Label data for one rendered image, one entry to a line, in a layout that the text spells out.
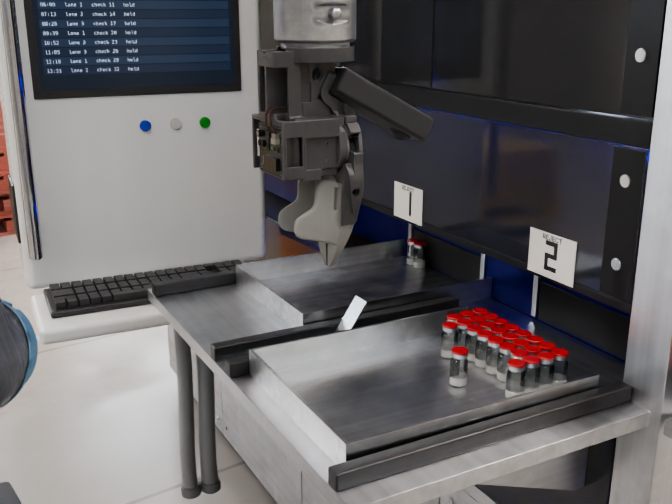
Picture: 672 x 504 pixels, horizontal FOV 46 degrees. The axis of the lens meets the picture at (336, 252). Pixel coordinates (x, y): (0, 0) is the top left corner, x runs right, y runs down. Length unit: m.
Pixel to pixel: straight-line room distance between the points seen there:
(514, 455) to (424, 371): 0.21
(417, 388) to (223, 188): 0.82
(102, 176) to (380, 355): 0.76
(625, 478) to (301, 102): 0.62
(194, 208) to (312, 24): 1.01
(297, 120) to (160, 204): 0.97
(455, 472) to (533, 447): 0.10
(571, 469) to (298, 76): 0.63
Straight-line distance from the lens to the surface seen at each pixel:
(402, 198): 1.34
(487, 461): 0.87
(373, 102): 0.75
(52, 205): 1.63
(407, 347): 1.11
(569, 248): 1.05
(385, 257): 1.49
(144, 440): 2.70
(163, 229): 1.67
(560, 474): 1.09
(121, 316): 1.47
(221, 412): 2.48
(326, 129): 0.72
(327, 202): 0.75
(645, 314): 0.98
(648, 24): 0.95
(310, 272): 1.41
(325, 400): 0.96
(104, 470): 2.58
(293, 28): 0.72
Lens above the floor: 1.33
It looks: 17 degrees down
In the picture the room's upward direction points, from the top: straight up
